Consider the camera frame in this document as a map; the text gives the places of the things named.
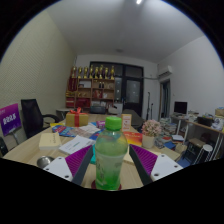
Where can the white stool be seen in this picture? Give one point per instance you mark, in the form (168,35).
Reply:
(206,149)

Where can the white wall air conditioner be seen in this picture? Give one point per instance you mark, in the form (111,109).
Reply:
(165,71)

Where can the green drink bottle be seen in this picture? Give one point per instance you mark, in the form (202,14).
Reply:
(110,156)

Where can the potted pink flowers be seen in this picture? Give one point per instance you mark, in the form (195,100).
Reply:
(150,130)

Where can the small upright cream carton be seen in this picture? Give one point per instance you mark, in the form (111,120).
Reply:
(126,122)

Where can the small white round table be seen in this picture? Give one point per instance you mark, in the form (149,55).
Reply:
(63,111)

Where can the wooden side desk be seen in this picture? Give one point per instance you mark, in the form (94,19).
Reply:
(203,128)

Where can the black office chair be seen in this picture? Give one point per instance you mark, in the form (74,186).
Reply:
(30,116)

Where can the dark framed glass door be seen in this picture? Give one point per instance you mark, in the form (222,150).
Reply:
(131,90)

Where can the orange book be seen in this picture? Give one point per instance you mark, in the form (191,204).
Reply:
(133,138)

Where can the blue printed book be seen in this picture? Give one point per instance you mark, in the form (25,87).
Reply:
(63,130)

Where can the yellow gift box red ribbon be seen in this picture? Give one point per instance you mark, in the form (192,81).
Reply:
(76,120)

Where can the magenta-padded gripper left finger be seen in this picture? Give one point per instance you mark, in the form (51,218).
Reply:
(57,166)

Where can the black computer monitor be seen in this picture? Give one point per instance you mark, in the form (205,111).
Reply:
(180,107)

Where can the teal notebook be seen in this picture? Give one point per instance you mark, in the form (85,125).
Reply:
(93,155)

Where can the purple sign board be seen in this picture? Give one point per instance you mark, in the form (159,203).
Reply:
(10,119)

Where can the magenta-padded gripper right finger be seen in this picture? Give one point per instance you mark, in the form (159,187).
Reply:
(165,165)

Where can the wooden shelf unit with trophies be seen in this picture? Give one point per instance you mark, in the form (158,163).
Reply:
(90,93)

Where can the white printed booklet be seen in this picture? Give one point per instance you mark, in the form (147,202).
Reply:
(75,145)

